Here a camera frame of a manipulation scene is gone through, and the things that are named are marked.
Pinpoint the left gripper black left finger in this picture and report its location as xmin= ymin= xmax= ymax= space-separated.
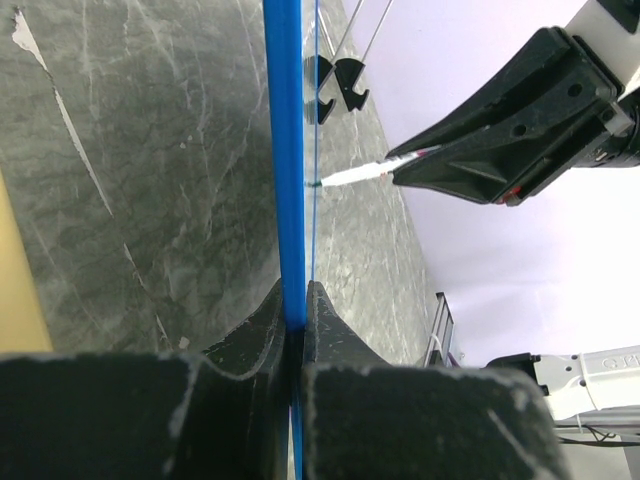
xmin=1 ymin=286 xmax=288 ymax=479

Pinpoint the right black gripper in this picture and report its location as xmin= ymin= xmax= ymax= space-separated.
xmin=389 ymin=27 xmax=639 ymax=205

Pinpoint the whiteboard wire stand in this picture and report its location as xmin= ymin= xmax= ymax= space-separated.
xmin=304 ymin=0 xmax=394 ymax=125

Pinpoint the blue framed whiteboard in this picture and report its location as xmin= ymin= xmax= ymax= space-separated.
xmin=263 ymin=1 xmax=307 ymax=479

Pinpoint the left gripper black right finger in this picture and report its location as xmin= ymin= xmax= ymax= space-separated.
xmin=301 ymin=282 xmax=571 ymax=479

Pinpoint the green whiteboard marker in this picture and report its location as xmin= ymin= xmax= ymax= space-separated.
xmin=305 ymin=147 xmax=438 ymax=188

